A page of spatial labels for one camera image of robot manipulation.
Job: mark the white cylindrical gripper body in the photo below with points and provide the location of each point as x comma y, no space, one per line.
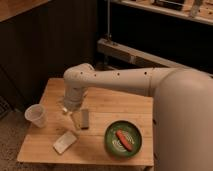
73,98

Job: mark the white sponge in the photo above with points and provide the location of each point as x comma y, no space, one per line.
64,142

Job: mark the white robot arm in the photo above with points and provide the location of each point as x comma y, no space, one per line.
182,109

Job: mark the translucent white cup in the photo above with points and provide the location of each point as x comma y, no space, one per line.
36,114

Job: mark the green ceramic plate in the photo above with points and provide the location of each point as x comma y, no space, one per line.
114,146

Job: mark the dark grey rectangular block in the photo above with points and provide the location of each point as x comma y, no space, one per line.
85,119

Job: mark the wooden table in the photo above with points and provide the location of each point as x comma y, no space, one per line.
104,107

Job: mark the red sausage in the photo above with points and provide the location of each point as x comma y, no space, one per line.
123,140

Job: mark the background shelf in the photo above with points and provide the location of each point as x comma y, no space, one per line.
194,10

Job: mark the metal frame rail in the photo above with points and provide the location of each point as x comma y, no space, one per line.
133,56

